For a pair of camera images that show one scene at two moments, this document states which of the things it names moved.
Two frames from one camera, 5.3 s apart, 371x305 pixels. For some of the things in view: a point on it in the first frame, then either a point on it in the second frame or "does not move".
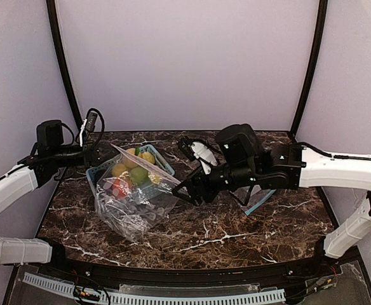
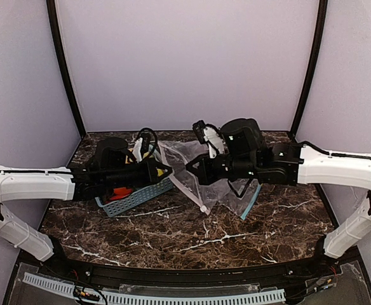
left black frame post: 53,18 does not move
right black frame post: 323,11 does not move
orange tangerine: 119,188 does not move
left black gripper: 100,155 to 150,170
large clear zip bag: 132,194 to 176,155
